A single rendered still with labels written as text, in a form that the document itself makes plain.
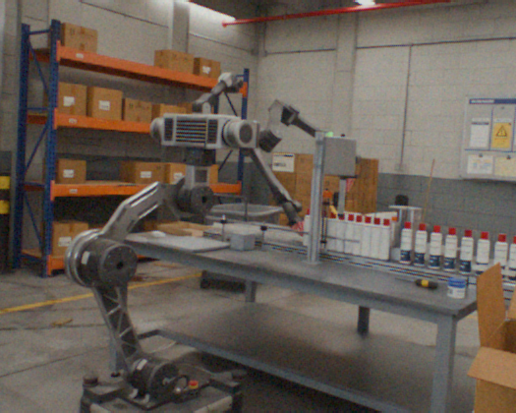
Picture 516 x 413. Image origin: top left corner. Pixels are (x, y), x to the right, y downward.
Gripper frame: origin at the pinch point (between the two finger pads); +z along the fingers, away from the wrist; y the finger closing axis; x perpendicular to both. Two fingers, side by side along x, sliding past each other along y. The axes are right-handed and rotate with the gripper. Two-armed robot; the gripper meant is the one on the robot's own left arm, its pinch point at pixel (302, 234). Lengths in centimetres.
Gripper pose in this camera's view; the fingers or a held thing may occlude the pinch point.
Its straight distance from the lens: 306.0
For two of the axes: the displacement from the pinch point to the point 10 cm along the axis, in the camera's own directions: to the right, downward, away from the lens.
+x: -6.9, 5.6, 4.5
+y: 5.4, -0.1, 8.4
